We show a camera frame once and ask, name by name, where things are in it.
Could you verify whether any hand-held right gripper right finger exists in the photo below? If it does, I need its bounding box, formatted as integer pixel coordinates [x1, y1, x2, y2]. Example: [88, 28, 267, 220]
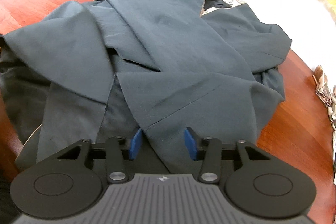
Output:
[184, 127, 273, 184]

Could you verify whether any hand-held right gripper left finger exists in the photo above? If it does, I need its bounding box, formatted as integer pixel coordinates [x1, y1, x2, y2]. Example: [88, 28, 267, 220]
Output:
[56, 127, 143, 184]

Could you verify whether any dark grey jacket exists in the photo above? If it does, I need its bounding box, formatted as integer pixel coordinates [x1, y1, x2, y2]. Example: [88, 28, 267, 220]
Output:
[0, 0, 293, 176]

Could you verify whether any beige patterned scarf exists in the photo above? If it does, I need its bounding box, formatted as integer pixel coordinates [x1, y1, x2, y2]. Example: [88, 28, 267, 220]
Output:
[314, 65, 336, 185]

